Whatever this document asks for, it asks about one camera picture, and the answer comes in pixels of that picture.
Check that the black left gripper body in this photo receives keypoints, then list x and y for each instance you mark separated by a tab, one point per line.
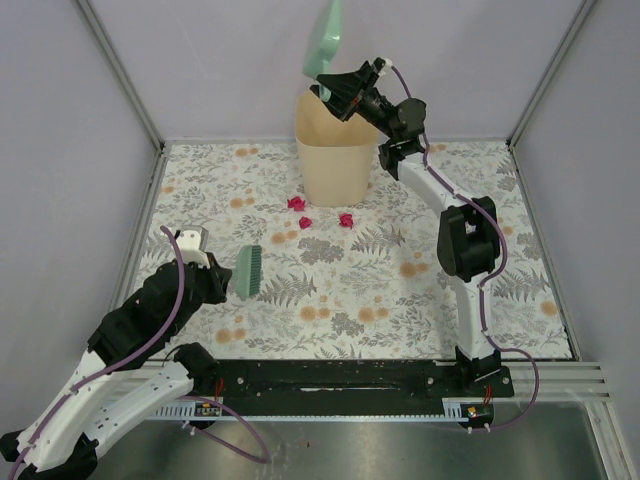
209	286

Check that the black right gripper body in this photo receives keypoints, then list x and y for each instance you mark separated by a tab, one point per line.
368	103

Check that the green hand brush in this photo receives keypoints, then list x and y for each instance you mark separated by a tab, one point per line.
247	274

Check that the green dustpan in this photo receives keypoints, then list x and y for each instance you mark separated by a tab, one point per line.
323	44

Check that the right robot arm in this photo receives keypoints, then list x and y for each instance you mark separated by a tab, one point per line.
470	247

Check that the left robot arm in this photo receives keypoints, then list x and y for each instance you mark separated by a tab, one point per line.
82	424

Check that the beige waste bin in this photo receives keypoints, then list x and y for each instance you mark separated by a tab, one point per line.
335	157

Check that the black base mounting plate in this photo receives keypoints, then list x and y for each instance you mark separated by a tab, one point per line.
425	378

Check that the pink paper scrap middle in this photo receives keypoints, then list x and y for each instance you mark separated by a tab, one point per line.
305	223

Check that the pink paper scrap by bin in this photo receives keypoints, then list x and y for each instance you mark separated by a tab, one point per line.
296	203

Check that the pink paper scrap right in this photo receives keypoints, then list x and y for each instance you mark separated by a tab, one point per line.
346	220

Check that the floral table cloth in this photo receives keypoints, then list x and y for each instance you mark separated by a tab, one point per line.
372	290

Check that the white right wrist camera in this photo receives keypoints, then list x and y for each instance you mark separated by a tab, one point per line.
382	66

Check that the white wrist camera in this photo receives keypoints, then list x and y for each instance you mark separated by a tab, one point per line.
382	66
192	241

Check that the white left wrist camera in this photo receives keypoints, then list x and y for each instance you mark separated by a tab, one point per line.
192	241

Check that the slotted cable duct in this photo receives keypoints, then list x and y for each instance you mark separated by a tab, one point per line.
359	405

